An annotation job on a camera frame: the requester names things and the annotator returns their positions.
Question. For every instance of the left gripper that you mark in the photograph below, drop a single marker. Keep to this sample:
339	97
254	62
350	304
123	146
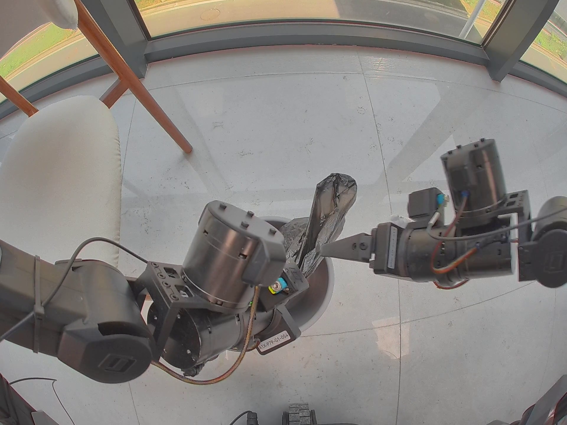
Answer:
239	332

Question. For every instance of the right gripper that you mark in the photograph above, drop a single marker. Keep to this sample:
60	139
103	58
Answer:
425	255

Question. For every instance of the black plastic bag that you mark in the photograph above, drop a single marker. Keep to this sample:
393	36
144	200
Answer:
332	210

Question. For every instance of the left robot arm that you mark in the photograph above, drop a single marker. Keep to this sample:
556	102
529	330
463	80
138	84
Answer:
88	308

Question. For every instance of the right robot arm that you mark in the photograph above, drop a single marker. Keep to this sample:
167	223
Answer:
476	179

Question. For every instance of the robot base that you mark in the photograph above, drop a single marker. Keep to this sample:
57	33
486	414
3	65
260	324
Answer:
300	415

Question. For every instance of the white trash bin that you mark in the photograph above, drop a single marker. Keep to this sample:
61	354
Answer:
325	292

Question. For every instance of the white cushioned wooden chair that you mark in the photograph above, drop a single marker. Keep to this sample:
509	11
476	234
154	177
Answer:
62	171

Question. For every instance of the window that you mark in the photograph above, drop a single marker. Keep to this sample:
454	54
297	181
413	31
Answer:
110	16

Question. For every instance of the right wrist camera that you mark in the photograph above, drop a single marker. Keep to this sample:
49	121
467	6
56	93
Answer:
423	204

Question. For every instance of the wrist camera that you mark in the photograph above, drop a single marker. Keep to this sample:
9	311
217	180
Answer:
263	255
423	204

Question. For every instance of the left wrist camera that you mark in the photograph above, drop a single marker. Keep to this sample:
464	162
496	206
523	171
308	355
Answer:
263	255

